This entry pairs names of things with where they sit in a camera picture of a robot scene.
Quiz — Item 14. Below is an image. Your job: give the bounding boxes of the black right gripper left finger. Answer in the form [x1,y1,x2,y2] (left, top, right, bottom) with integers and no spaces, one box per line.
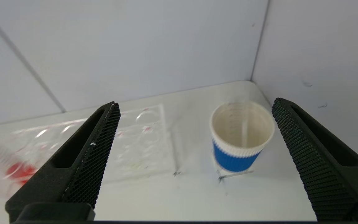
[5,101,121,223]

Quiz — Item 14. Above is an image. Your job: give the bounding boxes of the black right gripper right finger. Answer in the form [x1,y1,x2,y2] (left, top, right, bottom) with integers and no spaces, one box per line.
[271,98,358,222]

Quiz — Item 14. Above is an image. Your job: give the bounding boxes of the clear acrylic test tube rack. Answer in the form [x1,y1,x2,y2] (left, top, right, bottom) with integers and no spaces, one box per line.
[0,104,178,189]

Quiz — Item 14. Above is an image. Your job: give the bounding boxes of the red pigment tube white label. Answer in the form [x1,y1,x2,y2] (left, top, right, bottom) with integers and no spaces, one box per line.
[5,161,39,186]

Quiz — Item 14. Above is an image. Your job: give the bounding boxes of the blue white paper cup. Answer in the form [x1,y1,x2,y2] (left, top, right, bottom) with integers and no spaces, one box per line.
[210,100,275,175]

